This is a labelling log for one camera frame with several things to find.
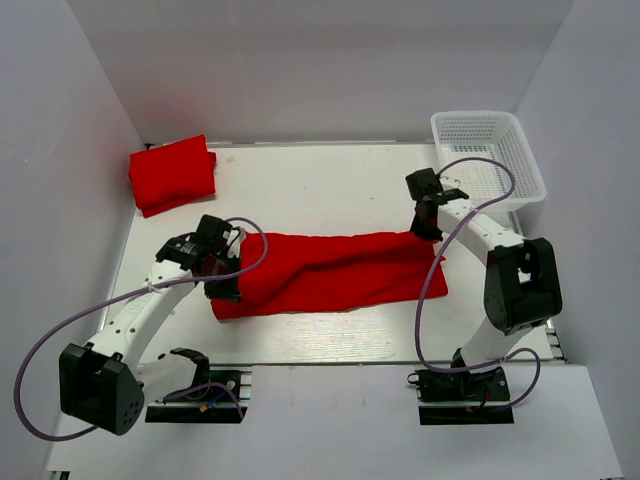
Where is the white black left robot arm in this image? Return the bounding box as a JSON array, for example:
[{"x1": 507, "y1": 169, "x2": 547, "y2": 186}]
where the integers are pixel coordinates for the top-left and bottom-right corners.
[{"x1": 59, "y1": 215, "x2": 246, "y2": 435}]

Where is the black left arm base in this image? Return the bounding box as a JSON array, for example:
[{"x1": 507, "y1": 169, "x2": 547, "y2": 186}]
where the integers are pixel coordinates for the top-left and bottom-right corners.
[{"x1": 144, "y1": 368, "x2": 252, "y2": 425}]

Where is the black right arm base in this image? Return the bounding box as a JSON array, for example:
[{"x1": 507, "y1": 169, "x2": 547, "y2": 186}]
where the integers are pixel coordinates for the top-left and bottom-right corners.
[{"x1": 407, "y1": 367, "x2": 514, "y2": 426}]

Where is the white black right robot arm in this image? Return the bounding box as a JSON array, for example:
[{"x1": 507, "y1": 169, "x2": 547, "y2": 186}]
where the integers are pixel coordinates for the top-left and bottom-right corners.
[{"x1": 406, "y1": 168, "x2": 563, "y2": 399}]

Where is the folded red t-shirt stack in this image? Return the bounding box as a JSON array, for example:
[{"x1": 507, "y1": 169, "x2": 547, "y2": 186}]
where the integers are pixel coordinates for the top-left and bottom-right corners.
[{"x1": 129, "y1": 135, "x2": 217, "y2": 218}]

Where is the white plastic basket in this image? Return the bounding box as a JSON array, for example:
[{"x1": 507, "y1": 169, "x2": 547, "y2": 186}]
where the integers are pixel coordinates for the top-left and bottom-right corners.
[{"x1": 431, "y1": 111, "x2": 547, "y2": 214}]

